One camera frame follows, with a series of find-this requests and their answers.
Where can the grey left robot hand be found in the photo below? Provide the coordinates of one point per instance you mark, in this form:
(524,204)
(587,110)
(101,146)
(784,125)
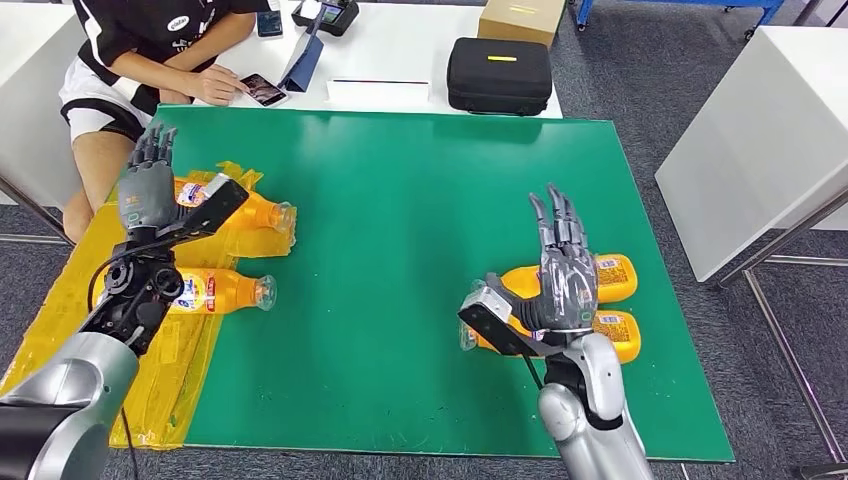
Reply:
(149,195)

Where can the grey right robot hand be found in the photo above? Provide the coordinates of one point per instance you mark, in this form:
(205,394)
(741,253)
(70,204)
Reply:
(570,291)

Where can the person's right hand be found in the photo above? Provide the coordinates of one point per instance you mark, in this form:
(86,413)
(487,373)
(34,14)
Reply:
(215,86)

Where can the orange detergent bottle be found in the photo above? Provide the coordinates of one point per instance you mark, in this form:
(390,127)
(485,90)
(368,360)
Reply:
(623,341)
(262,212)
(619,281)
(228,291)

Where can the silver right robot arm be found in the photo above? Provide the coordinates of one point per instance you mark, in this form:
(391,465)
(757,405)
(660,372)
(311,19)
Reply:
(590,424)

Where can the person's left forearm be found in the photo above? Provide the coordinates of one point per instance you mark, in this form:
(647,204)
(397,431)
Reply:
(215,40)

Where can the person's right forearm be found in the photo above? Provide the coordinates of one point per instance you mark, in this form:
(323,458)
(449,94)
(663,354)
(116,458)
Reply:
(149,69)

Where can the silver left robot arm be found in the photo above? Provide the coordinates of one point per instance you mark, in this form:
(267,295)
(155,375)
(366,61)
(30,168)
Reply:
(79,384)

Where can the smartphone with lit screen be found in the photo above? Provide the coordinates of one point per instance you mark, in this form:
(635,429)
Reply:
(264,91)

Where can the black smartphone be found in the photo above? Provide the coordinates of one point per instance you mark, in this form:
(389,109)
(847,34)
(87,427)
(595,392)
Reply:
(270,23)

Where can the person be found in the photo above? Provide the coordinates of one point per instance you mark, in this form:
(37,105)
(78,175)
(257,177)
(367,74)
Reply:
(149,26)

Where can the tablet in blue case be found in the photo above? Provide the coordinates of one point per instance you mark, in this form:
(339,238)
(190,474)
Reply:
(303,63)

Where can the black handheld controller with screen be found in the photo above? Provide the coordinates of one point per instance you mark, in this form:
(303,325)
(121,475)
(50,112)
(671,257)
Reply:
(338,18)

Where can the white folded paper card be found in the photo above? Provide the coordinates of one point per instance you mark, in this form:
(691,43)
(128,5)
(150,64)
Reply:
(378,97)

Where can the white side table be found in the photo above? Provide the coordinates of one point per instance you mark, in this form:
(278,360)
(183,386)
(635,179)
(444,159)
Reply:
(762,132)
(30,79)

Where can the yellow tape sheet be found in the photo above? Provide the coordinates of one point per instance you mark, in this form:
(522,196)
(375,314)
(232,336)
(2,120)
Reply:
(179,371)

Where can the green table mat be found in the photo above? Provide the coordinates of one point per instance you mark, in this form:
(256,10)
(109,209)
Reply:
(397,232)

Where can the black zip carrying case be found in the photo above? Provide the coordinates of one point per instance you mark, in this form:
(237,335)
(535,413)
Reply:
(499,78)

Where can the brown cardboard box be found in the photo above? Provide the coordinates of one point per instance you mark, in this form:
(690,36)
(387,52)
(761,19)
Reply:
(521,22)

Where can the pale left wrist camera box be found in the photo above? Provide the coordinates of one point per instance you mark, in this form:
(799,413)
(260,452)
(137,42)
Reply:
(212,208)

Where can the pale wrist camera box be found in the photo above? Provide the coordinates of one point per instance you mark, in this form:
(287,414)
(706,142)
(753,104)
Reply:
(212,208)
(497,334)

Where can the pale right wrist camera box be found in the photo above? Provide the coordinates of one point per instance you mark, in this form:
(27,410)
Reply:
(497,334)

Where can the metal table leg frame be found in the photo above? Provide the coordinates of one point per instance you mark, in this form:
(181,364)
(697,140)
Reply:
(30,202)
(792,368)

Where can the blue metal rack frame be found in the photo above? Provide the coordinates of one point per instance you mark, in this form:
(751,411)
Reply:
(768,4)

